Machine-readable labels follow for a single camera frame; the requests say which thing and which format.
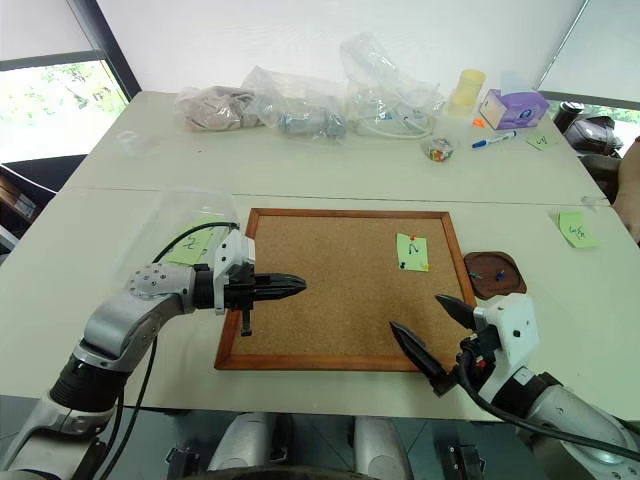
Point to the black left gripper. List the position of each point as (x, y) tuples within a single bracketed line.
[(241, 292)]

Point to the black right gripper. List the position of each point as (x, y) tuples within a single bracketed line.
[(475, 357)]

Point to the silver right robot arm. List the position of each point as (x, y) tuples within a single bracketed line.
[(565, 415)]

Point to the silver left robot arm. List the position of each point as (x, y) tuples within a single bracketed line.
[(115, 325)]

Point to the wood framed cork board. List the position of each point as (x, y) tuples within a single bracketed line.
[(345, 295)]

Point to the green sticky note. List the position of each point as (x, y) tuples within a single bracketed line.
[(414, 254)]

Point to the large green paper note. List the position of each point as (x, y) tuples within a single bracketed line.
[(192, 242)]

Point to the green sticky note pad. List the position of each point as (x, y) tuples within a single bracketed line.
[(577, 230)]

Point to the clear container of colourful pushpins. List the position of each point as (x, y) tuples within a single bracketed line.
[(439, 149)]

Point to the small green written note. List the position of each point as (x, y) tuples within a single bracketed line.
[(542, 142)]

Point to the dark brown wooden tray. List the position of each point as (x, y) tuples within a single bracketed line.
[(492, 285)]

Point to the clear plastic sheet cover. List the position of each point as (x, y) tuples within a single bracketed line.
[(185, 210)]

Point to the silver rounded robot leg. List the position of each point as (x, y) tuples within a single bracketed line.
[(382, 447), (240, 442)]

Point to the plastic bag with grey items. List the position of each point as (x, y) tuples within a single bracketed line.
[(300, 112)]

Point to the plastic bag beige items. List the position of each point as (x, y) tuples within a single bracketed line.
[(212, 110)]

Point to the blue whiteboard marker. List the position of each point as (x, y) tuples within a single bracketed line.
[(495, 139)]

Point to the small orange clip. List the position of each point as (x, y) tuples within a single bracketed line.
[(479, 121)]

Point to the purple tissue box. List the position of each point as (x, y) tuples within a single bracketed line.
[(520, 110)]

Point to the bystander pale bare limb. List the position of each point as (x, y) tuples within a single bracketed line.
[(630, 195)]

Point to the dark brown leather chair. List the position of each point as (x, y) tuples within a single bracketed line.
[(590, 135)]

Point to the dark wooden shelf unit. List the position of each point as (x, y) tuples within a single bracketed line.
[(17, 200)]

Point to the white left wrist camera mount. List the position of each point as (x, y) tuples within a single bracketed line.
[(235, 255)]

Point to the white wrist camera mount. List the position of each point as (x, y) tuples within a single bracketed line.
[(515, 330), (235, 255)]

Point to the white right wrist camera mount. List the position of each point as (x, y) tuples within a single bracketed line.
[(515, 330)]

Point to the black metal bracket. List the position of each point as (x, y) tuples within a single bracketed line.
[(182, 455), (465, 459)]

